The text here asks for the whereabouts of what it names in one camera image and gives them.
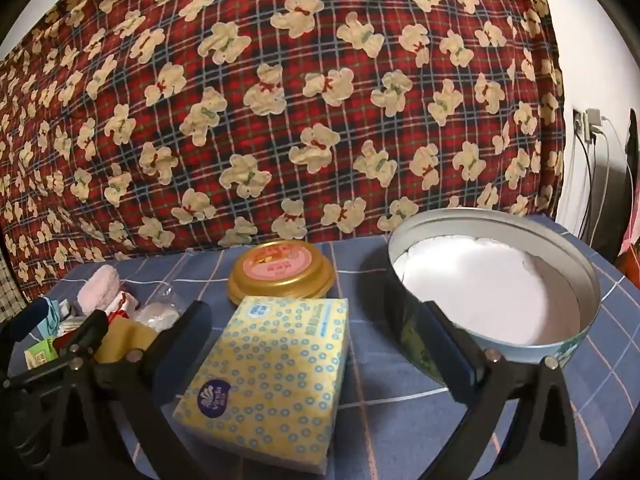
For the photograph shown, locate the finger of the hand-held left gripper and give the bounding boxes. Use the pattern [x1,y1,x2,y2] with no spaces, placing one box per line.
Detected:
[0,297,51,348]
[0,311,110,397]

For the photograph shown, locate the small gold tin pink label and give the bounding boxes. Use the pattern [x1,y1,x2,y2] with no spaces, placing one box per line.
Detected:
[227,241,336,309]

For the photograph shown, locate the red plaid bear printed blanket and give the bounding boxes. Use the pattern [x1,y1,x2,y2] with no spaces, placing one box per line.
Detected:
[0,0,567,306]

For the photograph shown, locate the round metal tin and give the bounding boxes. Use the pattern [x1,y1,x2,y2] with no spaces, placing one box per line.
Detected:
[384,210,602,392]

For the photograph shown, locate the pink fluffy towel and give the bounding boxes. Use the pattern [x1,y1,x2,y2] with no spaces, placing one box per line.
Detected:
[76,265,126,322]

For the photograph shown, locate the blue checked sheet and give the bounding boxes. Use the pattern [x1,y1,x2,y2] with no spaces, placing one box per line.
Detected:
[47,215,640,480]

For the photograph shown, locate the black cable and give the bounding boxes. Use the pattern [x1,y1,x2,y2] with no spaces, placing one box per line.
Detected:
[578,139,596,240]

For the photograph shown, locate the red plastic bag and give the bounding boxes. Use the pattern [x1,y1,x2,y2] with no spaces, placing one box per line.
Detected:
[614,240,640,283]

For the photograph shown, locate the mustard yellow cloth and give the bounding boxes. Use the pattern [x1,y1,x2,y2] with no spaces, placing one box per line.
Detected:
[92,317,159,364]

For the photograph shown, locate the wall socket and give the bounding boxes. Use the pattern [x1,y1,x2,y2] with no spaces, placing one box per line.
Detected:
[572,108,591,144]

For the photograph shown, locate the white charger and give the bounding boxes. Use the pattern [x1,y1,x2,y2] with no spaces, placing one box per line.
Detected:
[584,107,606,136]

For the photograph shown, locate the white paper tin liner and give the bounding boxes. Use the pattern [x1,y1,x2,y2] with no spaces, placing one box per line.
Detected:
[399,236,584,347]

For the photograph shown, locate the green packet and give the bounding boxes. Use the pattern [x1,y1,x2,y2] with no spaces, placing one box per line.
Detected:
[24,337,62,372]

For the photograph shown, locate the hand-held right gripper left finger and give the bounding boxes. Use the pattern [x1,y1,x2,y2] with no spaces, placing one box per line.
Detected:
[49,301,214,480]

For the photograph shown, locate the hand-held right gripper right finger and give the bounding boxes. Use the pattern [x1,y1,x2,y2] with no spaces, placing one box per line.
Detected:
[423,301,579,480]

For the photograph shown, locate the white and red soft cloth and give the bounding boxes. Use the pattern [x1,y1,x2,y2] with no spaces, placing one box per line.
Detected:
[107,291,139,322]

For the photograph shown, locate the clear plastic bag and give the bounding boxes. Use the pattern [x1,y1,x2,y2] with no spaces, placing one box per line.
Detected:
[134,286,184,334]

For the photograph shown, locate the teal cloth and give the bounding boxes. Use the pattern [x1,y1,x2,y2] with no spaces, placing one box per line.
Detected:
[42,297,65,337]

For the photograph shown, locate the yellow tissue pack blue circles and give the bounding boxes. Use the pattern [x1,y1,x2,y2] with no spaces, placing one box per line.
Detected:
[172,295,350,476]

